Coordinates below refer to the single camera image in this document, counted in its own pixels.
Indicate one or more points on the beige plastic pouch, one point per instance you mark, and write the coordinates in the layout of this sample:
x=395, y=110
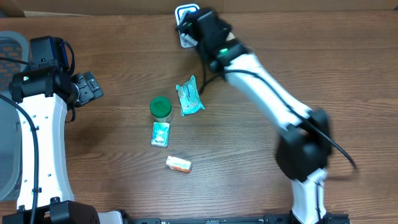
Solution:
x=230, y=37

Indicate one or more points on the orange white tissue pack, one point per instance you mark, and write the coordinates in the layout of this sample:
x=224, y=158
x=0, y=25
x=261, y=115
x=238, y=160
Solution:
x=179, y=164

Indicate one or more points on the blue Kleenex tissue pack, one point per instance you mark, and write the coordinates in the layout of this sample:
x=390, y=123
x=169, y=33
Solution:
x=160, y=134

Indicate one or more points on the green lid jar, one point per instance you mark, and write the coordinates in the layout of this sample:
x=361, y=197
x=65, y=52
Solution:
x=161, y=109

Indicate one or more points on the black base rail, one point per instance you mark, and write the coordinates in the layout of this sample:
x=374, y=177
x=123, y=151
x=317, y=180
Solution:
x=267, y=219

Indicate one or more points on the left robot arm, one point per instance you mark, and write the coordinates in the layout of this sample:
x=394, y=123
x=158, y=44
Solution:
x=44, y=90

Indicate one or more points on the white barcode scanner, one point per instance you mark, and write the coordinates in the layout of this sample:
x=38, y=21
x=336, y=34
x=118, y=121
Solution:
x=181, y=12

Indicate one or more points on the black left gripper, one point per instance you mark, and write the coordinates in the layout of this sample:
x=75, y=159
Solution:
x=89, y=86

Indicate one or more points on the grey plastic basket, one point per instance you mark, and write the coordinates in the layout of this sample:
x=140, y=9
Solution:
x=16, y=47

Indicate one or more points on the teal tissue pack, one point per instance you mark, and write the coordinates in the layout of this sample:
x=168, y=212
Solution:
x=189, y=97

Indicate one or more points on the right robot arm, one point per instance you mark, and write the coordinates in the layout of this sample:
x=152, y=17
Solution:
x=304, y=145

